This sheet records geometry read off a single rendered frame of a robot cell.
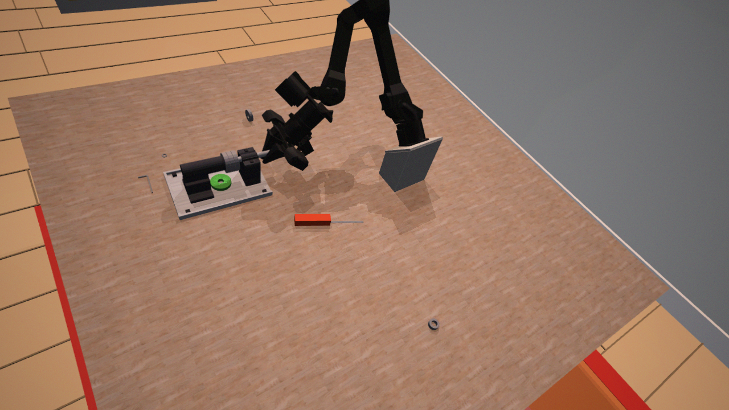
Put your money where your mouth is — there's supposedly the green ring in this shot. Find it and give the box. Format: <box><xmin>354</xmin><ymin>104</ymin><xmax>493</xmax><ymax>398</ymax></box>
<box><xmin>210</xmin><ymin>174</ymin><xmax>232</xmax><ymax>191</ymax></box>

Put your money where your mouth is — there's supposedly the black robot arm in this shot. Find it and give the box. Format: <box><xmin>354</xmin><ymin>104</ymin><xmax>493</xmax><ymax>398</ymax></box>
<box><xmin>275</xmin><ymin>0</ymin><xmax>429</xmax><ymax>146</ymax></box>

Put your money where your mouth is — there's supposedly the red rectangular block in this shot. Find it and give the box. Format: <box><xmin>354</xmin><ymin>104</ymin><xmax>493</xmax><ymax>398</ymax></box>
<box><xmin>294</xmin><ymin>214</ymin><xmax>363</xmax><ymax>226</ymax></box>

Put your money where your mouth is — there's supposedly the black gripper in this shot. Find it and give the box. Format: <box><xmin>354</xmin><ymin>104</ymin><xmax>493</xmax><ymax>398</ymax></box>
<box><xmin>260</xmin><ymin>109</ymin><xmax>312</xmax><ymax>171</ymax></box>

